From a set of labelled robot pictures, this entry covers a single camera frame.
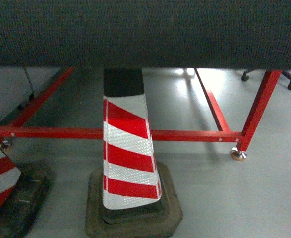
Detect red white striped traffic cone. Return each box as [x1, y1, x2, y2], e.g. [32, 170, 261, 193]
[85, 68, 182, 238]

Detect black table mat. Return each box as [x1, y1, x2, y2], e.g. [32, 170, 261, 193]
[0, 0, 291, 69]

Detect black office chair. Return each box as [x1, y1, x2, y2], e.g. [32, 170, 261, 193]
[241, 69, 291, 91]

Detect red metal table frame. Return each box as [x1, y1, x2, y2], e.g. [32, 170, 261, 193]
[0, 67, 282, 161]

